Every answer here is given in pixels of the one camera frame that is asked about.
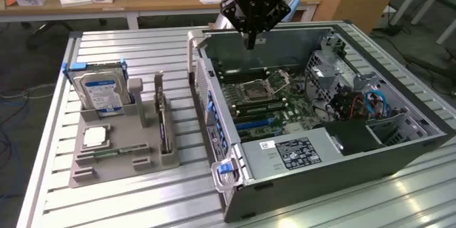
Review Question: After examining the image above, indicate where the low profile graphics card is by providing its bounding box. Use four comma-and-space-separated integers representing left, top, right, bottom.
154, 71, 171, 155

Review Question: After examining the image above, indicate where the metal socket cover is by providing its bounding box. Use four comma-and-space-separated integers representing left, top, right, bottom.
266, 69, 290, 97

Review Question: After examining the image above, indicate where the CPU socket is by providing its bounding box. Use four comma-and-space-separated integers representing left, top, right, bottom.
240, 80, 275, 103

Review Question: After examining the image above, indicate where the perforated metal drive cage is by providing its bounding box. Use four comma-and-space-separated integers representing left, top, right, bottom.
304, 49, 359, 121

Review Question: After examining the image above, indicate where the hard disk in blue carrier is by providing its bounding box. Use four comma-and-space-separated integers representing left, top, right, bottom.
62, 58, 130, 118

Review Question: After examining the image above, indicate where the black chair base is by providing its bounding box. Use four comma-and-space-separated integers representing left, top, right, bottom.
20, 18, 108, 51

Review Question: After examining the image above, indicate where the grey power supply unit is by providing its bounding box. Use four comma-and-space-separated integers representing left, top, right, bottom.
242, 128, 347, 180

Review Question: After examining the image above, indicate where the grey disk bay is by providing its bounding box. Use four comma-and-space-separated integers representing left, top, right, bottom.
366, 112, 428, 147

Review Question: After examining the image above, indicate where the silver CPU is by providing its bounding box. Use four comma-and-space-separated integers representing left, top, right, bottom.
82, 127, 110, 148

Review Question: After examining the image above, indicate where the green RAM stick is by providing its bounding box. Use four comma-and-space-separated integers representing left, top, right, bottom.
92, 144, 150, 159

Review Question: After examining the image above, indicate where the open dark PC case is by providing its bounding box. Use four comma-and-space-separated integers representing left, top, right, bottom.
187, 22, 451, 223

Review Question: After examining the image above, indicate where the grey parts rack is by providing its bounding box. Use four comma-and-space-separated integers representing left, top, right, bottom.
68, 77, 182, 189

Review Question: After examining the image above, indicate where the blue wire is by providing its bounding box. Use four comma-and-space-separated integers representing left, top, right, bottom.
366, 90, 391, 118

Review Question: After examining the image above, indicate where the white table frame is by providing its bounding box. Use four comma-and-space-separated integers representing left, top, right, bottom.
388, 0, 456, 44

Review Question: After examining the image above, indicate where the blue floor cable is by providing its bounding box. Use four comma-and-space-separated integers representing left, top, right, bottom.
0, 99, 32, 201

